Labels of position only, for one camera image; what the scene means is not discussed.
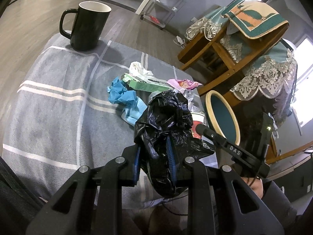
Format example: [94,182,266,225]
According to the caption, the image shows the pink wrapper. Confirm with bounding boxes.
[167,78,203,91]

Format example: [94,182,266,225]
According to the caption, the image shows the person's right forearm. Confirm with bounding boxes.
[246,177,299,217]

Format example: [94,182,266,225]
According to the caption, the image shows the wooden table with lace cloth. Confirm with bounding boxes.
[186,0,297,128]

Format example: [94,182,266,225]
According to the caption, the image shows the white power strip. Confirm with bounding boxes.
[174,36,187,48]

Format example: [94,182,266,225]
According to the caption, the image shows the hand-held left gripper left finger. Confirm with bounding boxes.
[26,145,141,235]

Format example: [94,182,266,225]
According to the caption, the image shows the patterned teal cushion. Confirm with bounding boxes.
[221,0,289,40]

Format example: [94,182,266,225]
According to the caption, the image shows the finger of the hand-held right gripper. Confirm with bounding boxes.
[196,124,245,158]

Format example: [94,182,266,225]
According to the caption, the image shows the window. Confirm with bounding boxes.
[291,35,313,128]

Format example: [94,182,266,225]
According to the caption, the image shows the blue paper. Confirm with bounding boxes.
[108,77,137,104]

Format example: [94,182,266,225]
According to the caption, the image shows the light blue face mask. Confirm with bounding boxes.
[121,97,148,124]

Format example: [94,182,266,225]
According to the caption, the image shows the teal waste bin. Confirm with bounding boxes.
[205,90,240,145]

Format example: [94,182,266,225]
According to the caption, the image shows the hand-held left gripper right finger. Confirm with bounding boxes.
[166,133,285,235]

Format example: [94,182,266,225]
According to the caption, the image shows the black plastic bag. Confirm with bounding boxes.
[134,90,216,198]

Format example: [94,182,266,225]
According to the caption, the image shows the white crumpled tissue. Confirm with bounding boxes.
[129,61,154,77]

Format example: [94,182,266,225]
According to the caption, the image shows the green cardboard box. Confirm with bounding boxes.
[121,73,173,93]

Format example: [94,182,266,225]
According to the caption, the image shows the black mug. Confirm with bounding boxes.
[59,1,112,52]

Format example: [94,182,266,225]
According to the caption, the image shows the metal shelf rack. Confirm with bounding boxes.
[142,0,203,28]

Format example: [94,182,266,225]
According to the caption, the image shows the grey striped blanket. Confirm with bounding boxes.
[1,33,216,210]

